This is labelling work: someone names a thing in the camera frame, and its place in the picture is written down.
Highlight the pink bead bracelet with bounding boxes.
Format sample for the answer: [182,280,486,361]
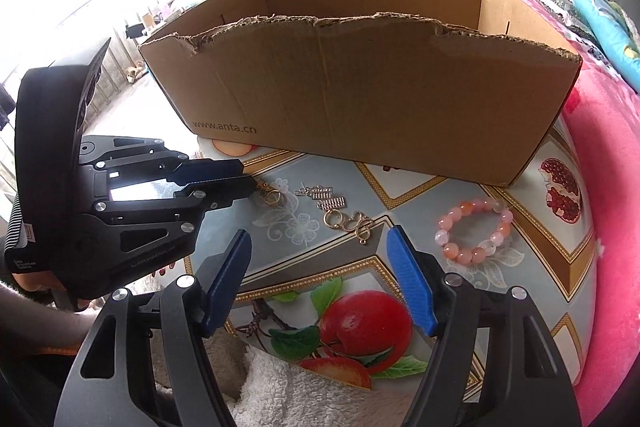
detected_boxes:
[435,198,514,264]

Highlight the silver sequin cloth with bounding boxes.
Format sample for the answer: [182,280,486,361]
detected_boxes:
[520,0,576,28]

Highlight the person's left forearm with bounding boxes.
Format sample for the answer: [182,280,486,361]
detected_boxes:
[0,282,98,358]

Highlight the gold charm pendant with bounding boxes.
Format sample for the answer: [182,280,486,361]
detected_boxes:
[255,179,282,206]

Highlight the blue printed pillow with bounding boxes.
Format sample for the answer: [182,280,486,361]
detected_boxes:
[567,0,640,92]

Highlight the brown cardboard box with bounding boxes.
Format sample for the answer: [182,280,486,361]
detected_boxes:
[138,0,582,188]

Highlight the silver bar earrings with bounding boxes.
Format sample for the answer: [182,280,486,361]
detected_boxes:
[294,183,347,211]

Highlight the pink blanket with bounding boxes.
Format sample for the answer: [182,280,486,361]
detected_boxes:
[492,0,640,427]

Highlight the fruit print tablecloth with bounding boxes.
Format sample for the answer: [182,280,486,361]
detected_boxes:
[90,109,598,413]

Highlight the white fluffy towel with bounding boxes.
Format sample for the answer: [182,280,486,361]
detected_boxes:
[152,332,426,427]

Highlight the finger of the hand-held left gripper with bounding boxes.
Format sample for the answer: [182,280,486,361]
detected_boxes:
[80,136,244,185]
[75,176,256,289]

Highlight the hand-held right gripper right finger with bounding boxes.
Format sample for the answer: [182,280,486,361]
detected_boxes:
[387,226,583,427]

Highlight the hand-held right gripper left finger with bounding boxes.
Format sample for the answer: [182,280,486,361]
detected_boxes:
[54,229,252,427]

